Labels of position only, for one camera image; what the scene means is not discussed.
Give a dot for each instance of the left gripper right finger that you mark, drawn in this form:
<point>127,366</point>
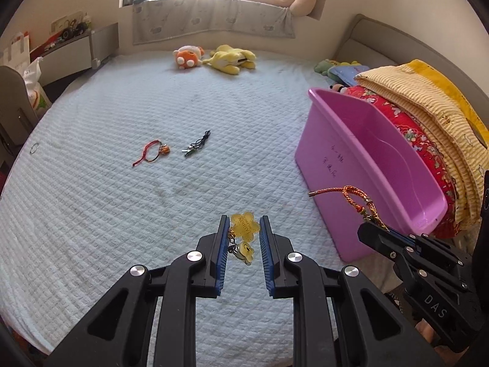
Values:
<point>340,318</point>

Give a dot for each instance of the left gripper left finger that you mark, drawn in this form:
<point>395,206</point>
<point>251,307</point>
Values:
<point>146,304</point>

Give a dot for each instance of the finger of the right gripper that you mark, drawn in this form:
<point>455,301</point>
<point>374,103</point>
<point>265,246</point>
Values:
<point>383,240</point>

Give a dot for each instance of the orange braided cord charm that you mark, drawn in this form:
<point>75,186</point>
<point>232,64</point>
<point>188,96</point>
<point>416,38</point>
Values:
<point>359,200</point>

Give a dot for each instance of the red floral quilt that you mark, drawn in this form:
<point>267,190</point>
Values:
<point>412,132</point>

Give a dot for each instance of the purple plastic tub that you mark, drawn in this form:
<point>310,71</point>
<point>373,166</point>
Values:
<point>347,141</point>

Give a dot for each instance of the yellow striped folded blanket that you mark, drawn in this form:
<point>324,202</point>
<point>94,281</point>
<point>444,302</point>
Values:
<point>448,119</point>

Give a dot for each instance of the green plush toy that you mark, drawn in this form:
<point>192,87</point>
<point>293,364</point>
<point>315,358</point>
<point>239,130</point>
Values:
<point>324,66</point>

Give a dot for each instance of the grey bed headboard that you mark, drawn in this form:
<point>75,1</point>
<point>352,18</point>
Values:
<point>375,43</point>

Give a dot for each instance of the yellow plush toy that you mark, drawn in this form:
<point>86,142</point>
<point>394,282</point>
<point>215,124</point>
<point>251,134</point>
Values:
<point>230,60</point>

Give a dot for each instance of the white plastic bag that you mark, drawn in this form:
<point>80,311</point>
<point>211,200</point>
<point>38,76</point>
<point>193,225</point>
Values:
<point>37,96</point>

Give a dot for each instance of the orange plush toy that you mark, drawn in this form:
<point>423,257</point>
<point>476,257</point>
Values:
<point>187,57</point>

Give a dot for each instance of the grey bedside cabinet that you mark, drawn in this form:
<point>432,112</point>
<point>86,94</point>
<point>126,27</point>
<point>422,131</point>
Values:
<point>74,48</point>

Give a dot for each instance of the white paper bag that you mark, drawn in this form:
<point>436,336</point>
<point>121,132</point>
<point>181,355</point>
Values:
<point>17,53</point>

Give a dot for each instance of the grey window seat cloth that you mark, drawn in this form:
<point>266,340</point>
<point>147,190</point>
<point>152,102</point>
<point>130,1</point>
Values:
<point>161,20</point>

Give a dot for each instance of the red string bracelet gold charm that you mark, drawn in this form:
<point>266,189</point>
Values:
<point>152,151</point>

